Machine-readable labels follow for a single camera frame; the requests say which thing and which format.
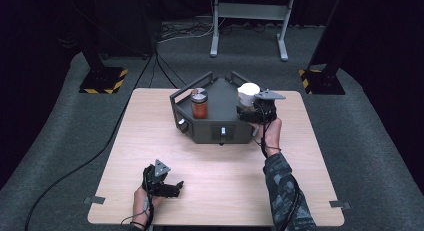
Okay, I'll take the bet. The right hand-held gripper cable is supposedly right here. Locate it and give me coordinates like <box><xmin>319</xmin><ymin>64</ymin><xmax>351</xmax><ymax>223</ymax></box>
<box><xmin>255</xmin><ymin>107</ymin><xmax>301</xmax><ymax>231</ymax></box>

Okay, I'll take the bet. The black stand with striped base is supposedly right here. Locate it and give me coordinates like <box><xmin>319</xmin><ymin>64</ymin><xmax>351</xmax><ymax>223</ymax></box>
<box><xmin>78</xmin><ymin>22</ymin><xmax>129</xmax><ymax>95</ymax></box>
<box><xmin>298</xmin><ymin>0</ymin><xmax>346</xmax><ymax>96</ymax></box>

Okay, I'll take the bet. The orange jar with grey lid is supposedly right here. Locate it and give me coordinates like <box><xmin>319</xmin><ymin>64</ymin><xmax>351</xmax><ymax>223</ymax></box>
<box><xmin>190</xmin><ymin>87</ymin><xmax>210</xmax><ymax>120</ymax></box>

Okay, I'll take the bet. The white paper cup with lid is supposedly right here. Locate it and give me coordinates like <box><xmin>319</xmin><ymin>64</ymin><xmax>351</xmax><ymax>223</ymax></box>
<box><xmin>236</xmin><ymin>82</ymin><xmax>261</xmax><ymax>113</ymax></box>

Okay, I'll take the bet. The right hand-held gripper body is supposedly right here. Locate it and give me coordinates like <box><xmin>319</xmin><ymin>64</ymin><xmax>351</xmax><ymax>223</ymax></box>
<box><xmin>253</xmin><ymin>89</ymin><xmax>287</xmax><ymax>124</ymax></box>

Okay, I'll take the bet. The grey metal stand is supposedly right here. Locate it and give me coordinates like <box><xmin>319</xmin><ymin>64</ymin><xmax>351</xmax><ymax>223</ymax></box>
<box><xmin>209</xmin><ymin>0</ymin><xmax>297</xmax><ymax>62</ymax></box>

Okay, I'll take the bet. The hand-held gripper cable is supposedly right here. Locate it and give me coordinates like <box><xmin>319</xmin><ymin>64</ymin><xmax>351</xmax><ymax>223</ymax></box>
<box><xmin>255</xmin><ymin>107</ymin><xmax>301</xmax><ymax>231</ymax></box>
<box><xmin>120</xmin><ymin>190</ymin><xmax>155</xmax><ymax>231</ymax></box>

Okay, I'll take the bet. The white floor cable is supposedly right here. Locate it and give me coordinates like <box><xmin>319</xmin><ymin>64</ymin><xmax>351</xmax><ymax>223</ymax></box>
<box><xmin>157</xmin><ymin>18</ymin><xmax>215</xmax><ymax>44</ymax></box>

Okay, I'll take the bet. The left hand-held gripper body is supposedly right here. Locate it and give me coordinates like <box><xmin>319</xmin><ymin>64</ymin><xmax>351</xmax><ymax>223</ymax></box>
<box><xmin>141</xmin><ymin>158</ymin><xmax>172</xmax><ymax>198</ymax></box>

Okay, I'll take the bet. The left hand-held gripper cable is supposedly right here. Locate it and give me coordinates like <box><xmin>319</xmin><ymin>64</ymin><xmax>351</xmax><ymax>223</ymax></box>
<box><xmin>120</xmin><ymin>190</ymin><xmax>155</xmax><ymax>231</ymax></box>

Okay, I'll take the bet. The person's left hand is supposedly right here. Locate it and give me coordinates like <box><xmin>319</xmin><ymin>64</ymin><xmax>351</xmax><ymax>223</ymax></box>
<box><xmin>132</xmin><ymin>185</ymin><xmax>162</xmax><ymax>229</ymax></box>

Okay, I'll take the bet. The grey tape piece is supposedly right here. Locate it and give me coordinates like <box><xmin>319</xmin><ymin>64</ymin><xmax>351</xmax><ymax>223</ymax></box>
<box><xmin>328</xmin><ymin>200</ymin><xmax>352</xmax><ymax>211</ymax></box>
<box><xmin>83</xmin><ymin>195</ymin><xmax>107</xmax><ymax>206</ymax></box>

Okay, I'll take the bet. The dark grey corner tray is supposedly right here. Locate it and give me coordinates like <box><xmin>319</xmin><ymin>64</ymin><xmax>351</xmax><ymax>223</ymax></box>
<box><xmin>169</xmin><ymin>70</ymin><xmax>277</xmax><ymax>146</ymax></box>

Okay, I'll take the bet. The long black floor cable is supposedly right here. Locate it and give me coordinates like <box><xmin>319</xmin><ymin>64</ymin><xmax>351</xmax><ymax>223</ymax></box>
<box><xmin>24</xmin><ymin>47</ymin><xmax>158</xmax><ymax>231</ymax></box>

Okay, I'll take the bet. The person's right hand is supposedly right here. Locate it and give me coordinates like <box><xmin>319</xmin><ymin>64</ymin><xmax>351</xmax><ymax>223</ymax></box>
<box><xmin>250</xmin><ymin>117</ymin><xmax>284</xmax><ymax>158</ymax></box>

